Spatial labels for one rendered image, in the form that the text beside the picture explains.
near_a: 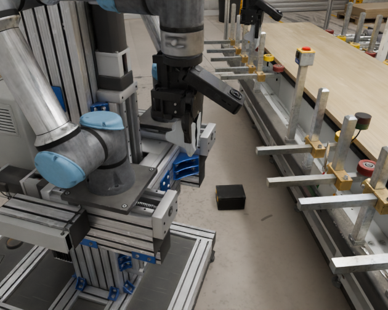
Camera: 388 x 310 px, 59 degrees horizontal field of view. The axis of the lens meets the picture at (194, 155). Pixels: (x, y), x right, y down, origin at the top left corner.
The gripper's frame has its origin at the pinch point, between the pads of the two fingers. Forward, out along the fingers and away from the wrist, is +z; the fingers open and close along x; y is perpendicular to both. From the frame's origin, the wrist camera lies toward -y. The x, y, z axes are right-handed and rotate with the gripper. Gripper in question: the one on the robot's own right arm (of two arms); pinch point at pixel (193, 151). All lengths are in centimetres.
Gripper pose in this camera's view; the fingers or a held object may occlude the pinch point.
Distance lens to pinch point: 70.7
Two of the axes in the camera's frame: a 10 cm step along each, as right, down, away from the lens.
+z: 0.0, 8.4, 5.4
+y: -9.5, -1.7, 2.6
